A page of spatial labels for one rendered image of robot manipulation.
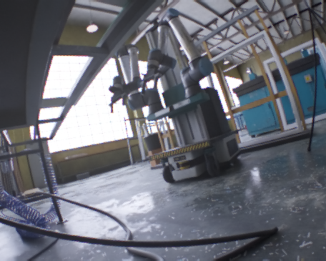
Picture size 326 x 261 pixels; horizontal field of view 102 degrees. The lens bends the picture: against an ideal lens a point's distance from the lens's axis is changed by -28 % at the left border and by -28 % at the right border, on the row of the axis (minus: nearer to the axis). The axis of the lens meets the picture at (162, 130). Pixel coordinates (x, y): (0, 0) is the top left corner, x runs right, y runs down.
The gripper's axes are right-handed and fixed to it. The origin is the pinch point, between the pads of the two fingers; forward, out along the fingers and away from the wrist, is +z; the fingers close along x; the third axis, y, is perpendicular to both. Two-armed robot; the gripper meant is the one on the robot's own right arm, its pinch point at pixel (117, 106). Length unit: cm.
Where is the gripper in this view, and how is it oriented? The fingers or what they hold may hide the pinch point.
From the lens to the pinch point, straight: 146.8
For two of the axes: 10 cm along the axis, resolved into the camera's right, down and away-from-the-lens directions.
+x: -8.1, 3.9, 4.4
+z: 1.5, 8.6, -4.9
